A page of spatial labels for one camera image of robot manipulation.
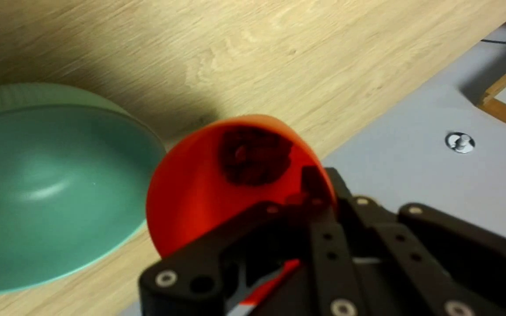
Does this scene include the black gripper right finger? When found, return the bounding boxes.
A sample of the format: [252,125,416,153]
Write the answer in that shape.
[349,195,506,316]

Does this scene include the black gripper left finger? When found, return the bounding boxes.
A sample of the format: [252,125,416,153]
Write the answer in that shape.
[137,166,365,316]

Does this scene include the orange plastic cup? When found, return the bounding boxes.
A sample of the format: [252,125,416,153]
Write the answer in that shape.
[144,113,337,260]

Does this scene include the green ceramic bowl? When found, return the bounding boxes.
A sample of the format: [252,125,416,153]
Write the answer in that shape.
[0,81,168,297]

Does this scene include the small dark pieces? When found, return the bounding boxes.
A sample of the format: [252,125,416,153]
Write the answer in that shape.
[219,125,295,190]

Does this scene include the round metal wall knob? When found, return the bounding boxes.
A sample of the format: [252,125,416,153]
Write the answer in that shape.
[444,131,477,157]

